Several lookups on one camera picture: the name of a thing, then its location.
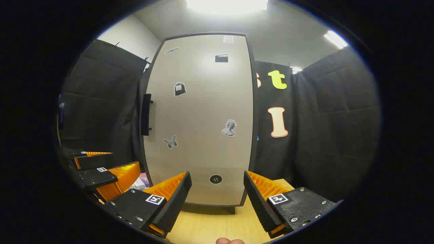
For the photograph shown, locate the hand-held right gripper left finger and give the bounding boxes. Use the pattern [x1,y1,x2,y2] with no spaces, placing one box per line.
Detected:
[102,171,192,239]

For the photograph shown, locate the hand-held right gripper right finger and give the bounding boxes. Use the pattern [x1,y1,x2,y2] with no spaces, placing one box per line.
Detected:
[243,170,343,239]

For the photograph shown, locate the black cabinet door handle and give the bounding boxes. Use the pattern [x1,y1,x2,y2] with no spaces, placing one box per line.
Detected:
[141,94,154,136]

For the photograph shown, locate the grey cabinet door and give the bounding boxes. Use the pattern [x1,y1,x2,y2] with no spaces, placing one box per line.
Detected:
[140,33,258,208]

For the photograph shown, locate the dark grey cabinet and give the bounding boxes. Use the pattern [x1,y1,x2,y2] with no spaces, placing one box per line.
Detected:
[185,202,246,215]

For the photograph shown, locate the black backdrop cloth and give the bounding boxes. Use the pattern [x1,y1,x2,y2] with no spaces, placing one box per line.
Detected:
[58,39,382,204]

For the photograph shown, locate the large ceiling light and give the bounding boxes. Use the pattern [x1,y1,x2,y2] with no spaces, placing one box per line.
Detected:
[186,0,269,15]

